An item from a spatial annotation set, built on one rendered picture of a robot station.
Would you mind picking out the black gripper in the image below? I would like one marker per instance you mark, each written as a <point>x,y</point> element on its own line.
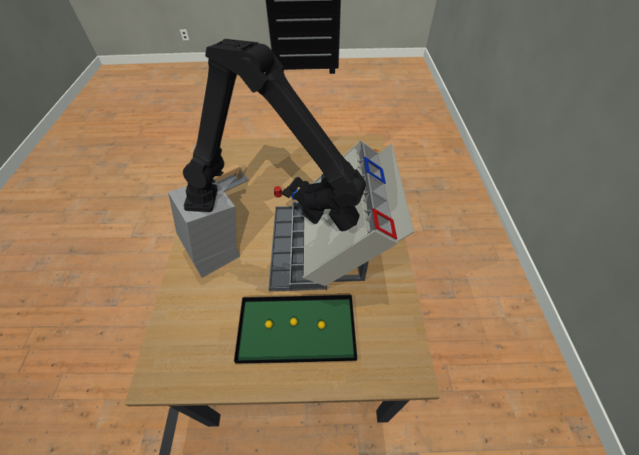
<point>310,209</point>

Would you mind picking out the red square band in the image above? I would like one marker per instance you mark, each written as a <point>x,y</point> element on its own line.
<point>375,212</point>

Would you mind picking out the green tray with black rim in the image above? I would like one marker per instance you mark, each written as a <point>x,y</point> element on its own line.
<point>284,343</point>

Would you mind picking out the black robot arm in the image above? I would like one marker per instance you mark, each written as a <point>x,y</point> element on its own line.
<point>341,186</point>

